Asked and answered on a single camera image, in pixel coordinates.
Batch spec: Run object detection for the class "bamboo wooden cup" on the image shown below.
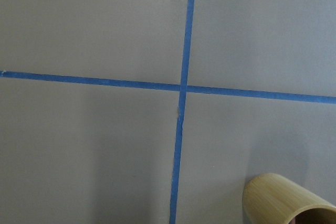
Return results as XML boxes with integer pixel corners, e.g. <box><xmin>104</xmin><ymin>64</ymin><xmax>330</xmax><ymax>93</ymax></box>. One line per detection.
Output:
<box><xmin>242</xmin><ymin>173</ymin><xmax>335</xmax><ymax>224</ymax></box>

